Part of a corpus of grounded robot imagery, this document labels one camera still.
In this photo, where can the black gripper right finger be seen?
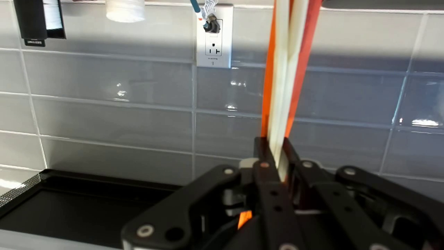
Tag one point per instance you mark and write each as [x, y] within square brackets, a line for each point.
[369, 213]

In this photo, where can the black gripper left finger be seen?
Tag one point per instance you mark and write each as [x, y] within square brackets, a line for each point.
[208, 213]

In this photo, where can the orange snack package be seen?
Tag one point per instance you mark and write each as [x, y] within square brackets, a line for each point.
[267, 92]

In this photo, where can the white plastic knife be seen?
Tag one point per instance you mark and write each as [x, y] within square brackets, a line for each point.
[279, 70]

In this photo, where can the white plastic utensil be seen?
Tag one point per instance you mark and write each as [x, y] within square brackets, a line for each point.
[296, 37]

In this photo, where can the black cooktop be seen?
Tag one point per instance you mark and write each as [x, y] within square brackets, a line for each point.
[84, 209]

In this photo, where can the black hanging holder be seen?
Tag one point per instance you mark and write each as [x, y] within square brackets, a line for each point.
[29, 21]

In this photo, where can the white wall outlet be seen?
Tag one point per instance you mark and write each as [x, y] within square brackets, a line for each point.
[214, 49]

